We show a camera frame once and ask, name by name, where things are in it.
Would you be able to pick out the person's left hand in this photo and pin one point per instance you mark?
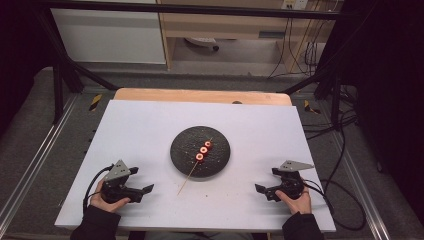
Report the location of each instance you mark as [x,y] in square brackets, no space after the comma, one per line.
[107,205]

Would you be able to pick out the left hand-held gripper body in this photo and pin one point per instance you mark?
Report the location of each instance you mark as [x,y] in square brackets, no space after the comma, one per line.
[116,173]

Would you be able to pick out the white board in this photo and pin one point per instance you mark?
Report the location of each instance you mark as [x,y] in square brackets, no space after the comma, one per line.
[140,133]

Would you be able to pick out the thin wooden skewer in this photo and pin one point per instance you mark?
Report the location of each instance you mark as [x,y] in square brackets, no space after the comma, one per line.
[187,179]

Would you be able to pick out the round black plate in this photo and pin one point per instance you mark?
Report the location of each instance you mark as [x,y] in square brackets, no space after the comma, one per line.
[186,146]

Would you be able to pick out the white cabinet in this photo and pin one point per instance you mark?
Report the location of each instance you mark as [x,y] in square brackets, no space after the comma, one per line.
[110,36]

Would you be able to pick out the person's right hand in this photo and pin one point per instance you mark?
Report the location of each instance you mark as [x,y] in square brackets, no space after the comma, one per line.
[298,204]

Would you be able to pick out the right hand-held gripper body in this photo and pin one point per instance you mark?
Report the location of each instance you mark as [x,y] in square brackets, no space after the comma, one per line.
[290,181]

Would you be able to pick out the white chair base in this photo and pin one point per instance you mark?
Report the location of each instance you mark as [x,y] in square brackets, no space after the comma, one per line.
[200,41]

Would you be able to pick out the red sausage piece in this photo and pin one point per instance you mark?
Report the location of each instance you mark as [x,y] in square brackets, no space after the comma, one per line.
[208,144]
[203,150]
[199,157]

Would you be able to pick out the white power strip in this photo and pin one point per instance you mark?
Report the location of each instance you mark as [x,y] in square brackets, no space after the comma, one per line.
[295,4]

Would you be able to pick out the black metal frame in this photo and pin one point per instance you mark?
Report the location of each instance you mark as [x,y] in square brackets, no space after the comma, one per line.
[200,9]

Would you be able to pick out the dark curtain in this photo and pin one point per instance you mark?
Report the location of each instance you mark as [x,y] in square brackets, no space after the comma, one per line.
[20,50]
[390,83]

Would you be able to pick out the aluminium rail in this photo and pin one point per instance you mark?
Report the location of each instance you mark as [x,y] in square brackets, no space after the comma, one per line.
[36,156]
[361,186]

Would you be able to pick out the light wooden desk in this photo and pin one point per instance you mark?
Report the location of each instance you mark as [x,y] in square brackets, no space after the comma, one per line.
[220,25]

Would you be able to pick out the wooden table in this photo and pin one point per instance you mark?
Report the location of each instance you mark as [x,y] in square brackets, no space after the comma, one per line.
[200,96]

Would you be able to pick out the yellow black tape strip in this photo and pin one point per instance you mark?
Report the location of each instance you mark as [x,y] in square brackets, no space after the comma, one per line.
[310,107]
[95,102]

